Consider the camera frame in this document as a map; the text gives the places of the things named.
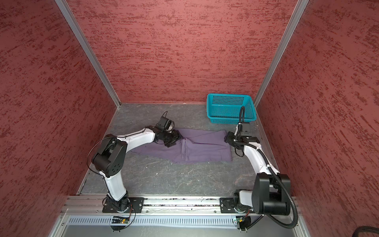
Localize right aluminium corner post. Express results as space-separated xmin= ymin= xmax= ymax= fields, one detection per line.
xmin=254 ymin=0 xmax=309 ymax=108

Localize aluminium corner post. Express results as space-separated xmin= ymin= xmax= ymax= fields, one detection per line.
xmin=55 ymin=0 xmax=122 ymax=109
xmin=254 ymin=0 xmax=309 ymax=108

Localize left connector board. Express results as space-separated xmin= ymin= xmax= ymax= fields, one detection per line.
xmin=110 ymin=216 xmax=130 ymax=232

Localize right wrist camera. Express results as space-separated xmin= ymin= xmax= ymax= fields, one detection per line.
xmin=235 ymin=122 xmax=253 ymax=138

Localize front aluminium rail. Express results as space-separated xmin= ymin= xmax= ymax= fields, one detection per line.
xmin=59 ymin=195 xmax=301 ymax=215

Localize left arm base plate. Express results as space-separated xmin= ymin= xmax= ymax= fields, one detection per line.
xmin=102 ymin=196 xmax=145 ymax=214

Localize right connector board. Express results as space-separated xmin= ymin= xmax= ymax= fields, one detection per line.
xmin=235 ymin=216 xmax=252 ymax=232

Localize teal plastic basket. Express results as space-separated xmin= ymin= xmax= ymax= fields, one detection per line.
xmin=206 ymin=93 xmax=257 ymax=124

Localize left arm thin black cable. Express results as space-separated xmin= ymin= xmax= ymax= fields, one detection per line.
xmin=86 ymin=133 xmax=149 ymax=178

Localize left aluminium corner post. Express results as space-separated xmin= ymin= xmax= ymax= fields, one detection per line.
xmin=55 ymin=0 xmax=122 ymax=109

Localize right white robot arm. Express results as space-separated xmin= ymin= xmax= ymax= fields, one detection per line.
xmin=224 ymin=132 xmax=291 ymax=216

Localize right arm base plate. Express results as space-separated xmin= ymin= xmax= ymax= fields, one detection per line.
xmin=220 ymin=197 xmax=255 ymax=214

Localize purple trousers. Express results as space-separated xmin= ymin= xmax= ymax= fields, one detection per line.
xmin=131 ymin=128 xmax=232 ymax=164

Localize slotted cable duct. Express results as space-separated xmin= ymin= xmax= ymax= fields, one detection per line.
xmin=67 ymin=215 xmax=236 ymax=229

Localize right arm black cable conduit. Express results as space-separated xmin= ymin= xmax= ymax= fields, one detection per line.
xmin=236 ymin=106 xmax=299 ymax=229

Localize connector board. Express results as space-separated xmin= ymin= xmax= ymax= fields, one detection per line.
xmin=235 ymin=216 xmax=252 ymax=232
xmin=110 ymin=216 xmax=130 ymax=232

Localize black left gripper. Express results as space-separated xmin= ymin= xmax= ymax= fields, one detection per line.
xmin=161 ymin=129 xmax=184 ymax=147

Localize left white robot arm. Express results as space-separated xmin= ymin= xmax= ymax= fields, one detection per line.
xmin=91 ymin=126 xmax=183 ymax=213

